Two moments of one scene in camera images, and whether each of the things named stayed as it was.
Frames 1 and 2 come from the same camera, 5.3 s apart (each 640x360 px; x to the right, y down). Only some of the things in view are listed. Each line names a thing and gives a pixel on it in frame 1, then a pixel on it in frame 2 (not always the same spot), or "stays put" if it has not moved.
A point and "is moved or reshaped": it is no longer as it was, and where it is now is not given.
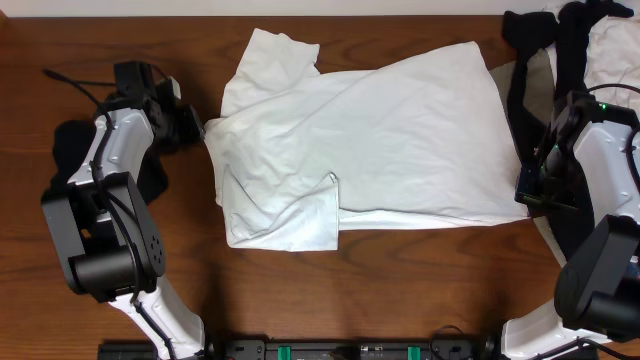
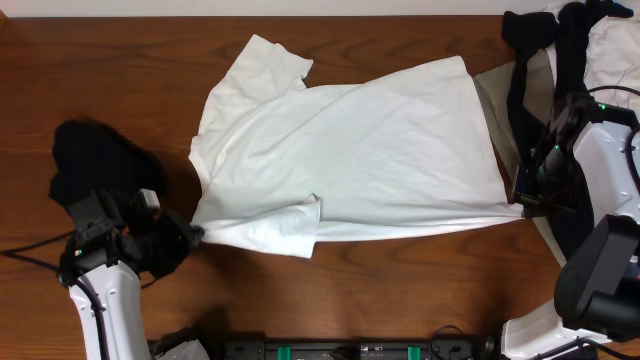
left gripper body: x=186 y=125 → x=176 y=240
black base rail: x=311 y=349 stays put
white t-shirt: x=303 y=152 is moved or reshaped
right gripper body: x=558 y=184 stays put
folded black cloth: x=72 y=143 stays put
